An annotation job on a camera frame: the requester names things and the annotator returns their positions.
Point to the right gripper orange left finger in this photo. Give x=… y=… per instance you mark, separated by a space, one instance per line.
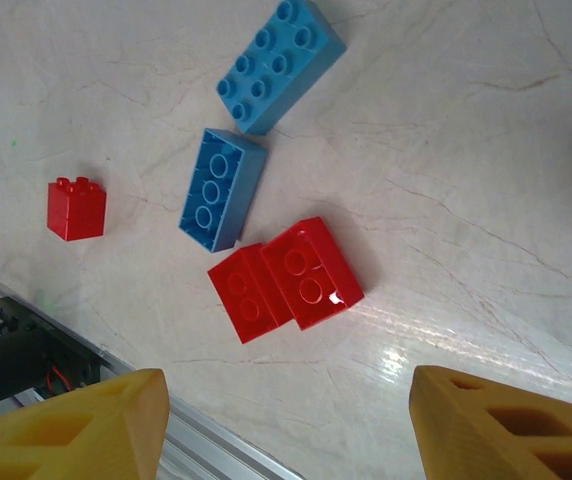
x=131 y=425

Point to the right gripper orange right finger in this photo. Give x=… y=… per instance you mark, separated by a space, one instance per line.
x=446 y=425

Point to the small red lego brick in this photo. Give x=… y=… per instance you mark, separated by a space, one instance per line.
x=78 y=215

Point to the blue eight-stud lego brick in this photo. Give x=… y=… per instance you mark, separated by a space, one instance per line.
x=246 y=200
x=276 y=70

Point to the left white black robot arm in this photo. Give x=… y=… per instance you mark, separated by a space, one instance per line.
x=1 y=360

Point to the aluminium front rail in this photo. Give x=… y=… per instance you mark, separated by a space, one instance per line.
x=206 y=435

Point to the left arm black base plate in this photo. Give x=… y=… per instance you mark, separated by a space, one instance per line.
x=31 y=320

